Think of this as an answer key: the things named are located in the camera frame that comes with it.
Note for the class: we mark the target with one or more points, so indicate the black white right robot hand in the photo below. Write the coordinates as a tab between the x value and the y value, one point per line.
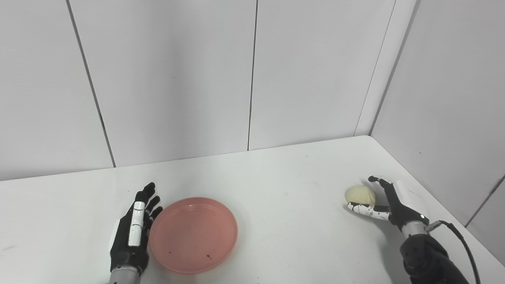
398	209

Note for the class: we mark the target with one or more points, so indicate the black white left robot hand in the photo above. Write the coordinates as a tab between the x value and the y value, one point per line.
126	244

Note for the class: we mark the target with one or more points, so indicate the pale yellow steamed bun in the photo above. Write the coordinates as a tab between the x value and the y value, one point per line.
360	195

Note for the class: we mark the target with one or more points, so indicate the pink round plate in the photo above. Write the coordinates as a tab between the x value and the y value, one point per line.
193	236

